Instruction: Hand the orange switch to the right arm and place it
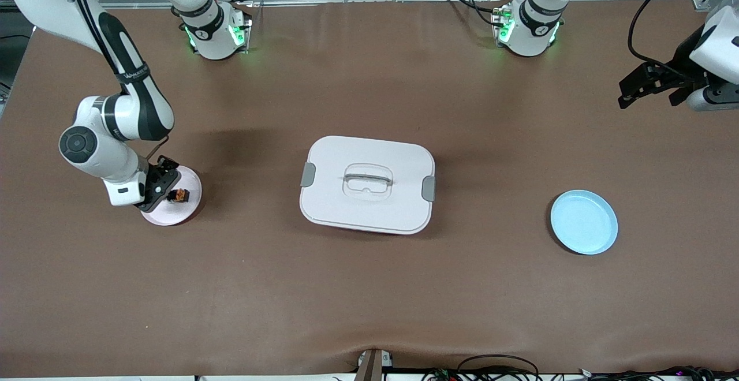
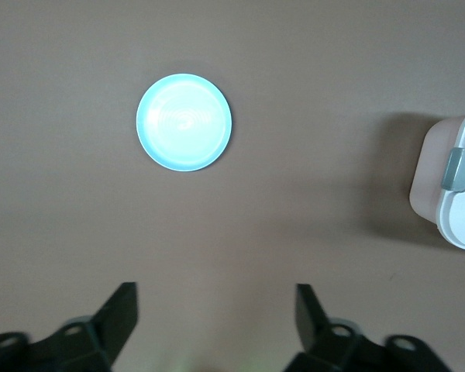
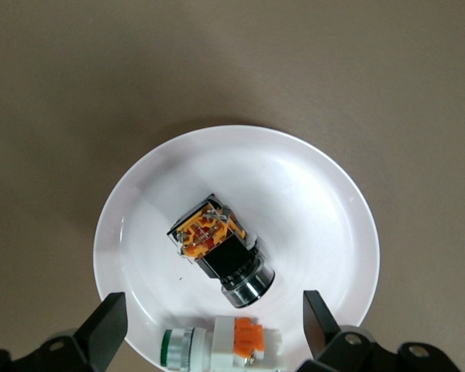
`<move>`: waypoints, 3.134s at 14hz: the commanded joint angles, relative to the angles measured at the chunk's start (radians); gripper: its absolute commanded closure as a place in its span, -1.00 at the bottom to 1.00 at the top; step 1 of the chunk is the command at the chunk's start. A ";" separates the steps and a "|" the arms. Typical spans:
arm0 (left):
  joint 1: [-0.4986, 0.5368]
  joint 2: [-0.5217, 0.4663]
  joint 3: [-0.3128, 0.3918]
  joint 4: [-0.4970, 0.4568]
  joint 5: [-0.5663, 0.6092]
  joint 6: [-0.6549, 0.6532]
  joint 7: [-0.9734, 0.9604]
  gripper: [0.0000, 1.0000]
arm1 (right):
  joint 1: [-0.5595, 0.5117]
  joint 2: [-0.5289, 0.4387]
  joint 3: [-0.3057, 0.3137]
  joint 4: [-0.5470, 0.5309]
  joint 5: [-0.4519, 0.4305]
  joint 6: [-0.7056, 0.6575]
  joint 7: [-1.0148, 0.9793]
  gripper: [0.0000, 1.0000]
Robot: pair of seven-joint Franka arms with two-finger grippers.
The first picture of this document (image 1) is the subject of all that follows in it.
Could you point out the blue round plate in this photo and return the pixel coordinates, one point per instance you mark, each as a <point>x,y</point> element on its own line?
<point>583,225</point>

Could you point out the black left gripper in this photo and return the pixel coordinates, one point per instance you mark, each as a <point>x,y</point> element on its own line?
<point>682,64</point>

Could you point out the orange black push switch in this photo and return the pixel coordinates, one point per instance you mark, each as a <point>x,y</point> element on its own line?
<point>180,195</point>

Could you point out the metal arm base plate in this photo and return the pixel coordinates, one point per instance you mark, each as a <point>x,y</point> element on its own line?
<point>246,37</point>
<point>496,23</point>

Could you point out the brown camera mount post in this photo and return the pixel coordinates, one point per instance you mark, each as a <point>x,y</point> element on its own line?
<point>369,369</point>

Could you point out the brown table mat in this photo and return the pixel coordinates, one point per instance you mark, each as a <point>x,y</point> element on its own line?
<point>369,300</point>

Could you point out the silver table edge rail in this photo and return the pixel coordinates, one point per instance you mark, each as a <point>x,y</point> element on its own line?
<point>375,1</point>

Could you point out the pink round plate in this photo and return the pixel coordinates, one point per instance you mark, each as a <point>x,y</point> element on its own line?
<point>187,210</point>

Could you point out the white lidded storage box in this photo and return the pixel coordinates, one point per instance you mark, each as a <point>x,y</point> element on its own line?
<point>369,208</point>

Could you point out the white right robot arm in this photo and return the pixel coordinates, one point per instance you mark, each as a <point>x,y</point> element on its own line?
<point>98,150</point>

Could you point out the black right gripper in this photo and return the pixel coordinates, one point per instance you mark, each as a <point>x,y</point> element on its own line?
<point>167,168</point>

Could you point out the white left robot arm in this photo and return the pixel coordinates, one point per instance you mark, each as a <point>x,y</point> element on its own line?
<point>528,37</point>

